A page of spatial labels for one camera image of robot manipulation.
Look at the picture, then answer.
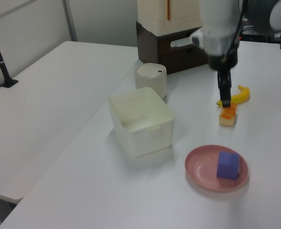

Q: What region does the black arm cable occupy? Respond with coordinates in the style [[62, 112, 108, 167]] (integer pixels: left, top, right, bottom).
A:
[[222, 0, 250, 63]]

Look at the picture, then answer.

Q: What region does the pink plate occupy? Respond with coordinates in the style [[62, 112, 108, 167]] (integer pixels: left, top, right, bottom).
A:
[[184, 144, 250, 193]]

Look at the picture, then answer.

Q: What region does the small cream lidded bin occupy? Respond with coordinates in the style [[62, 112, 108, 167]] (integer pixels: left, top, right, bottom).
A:
[[134, 62, 168, 100]]

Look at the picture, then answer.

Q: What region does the black box with red light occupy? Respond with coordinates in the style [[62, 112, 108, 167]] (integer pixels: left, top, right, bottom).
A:
[[239, 25, 276, 42]]

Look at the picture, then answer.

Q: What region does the purple cube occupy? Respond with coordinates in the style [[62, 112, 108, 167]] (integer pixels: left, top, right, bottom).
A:
[[216, 151, 241, 180]]

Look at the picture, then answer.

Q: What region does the cream cabinet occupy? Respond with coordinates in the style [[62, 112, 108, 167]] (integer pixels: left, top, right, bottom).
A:
[[137, 0, 203, 37]]

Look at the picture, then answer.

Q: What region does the yellow toy banana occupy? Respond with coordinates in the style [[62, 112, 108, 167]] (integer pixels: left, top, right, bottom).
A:
[[216, 84, 251, 106]]

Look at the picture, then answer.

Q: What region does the toy salmon sushi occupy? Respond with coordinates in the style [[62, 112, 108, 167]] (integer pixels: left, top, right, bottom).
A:
[[218, 103, 238, 126]]

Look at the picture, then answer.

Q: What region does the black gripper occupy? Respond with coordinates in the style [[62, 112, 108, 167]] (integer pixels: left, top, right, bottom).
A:
[[208, 51, 239, 108]]

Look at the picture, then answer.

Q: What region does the cream open plastic box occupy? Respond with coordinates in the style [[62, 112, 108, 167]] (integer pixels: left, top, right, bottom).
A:
[[108, 87, 176, 158]]

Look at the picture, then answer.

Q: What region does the dark brown drawer unit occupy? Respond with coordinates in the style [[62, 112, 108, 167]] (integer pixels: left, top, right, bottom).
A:
[[136, 21, 211, 76]]

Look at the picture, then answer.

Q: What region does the black camera stand pole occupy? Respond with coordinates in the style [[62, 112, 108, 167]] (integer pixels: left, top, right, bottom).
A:
[[0, 18, 19, 89]]

